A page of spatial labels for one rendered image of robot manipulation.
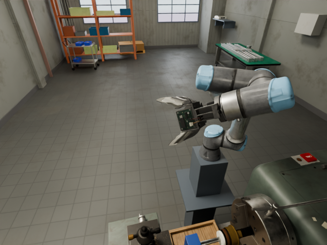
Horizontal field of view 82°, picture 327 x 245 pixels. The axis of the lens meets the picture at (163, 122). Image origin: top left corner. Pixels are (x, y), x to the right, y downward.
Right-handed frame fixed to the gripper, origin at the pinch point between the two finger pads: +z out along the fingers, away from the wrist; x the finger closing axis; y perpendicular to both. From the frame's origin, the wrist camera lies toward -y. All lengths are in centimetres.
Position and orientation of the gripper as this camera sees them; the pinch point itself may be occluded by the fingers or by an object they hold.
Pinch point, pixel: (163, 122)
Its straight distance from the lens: 61.9
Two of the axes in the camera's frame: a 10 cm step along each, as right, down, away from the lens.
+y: -4.7, 1.7, -8.7
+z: -8.4, 2.1, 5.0
